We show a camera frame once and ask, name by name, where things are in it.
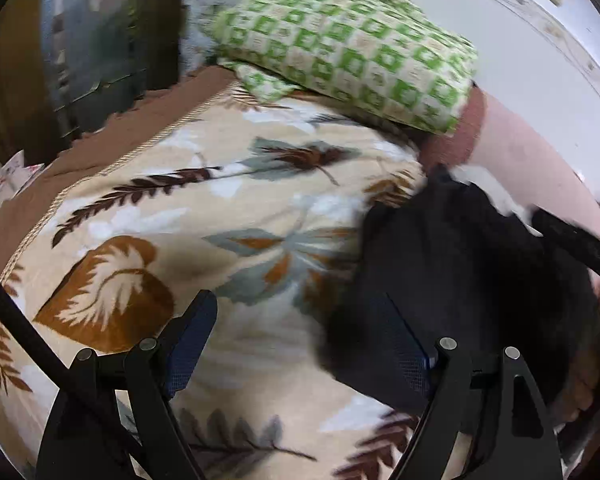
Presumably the black coat with fur collar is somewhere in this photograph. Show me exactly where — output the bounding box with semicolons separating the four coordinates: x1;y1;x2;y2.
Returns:
324;167;597;413

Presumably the person's hand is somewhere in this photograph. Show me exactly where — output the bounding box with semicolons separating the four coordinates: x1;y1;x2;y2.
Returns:
559;346;600;422

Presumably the pink brown bed headboard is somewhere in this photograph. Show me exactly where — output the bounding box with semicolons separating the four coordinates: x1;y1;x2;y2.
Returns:
418;87;600;238

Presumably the beige leaf pattern blanket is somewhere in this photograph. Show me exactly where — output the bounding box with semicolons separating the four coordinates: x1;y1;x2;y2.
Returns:
0;68;424;479

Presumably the green checkered folded quilt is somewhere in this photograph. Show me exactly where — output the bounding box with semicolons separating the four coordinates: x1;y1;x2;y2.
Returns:
211;0;478;134

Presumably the dark glass wardrobe door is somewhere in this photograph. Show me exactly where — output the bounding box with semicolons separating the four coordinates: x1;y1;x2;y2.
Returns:
41;0;182;140

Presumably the black cable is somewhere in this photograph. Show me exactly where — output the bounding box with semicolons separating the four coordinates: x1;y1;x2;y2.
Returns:
0;257;71;391

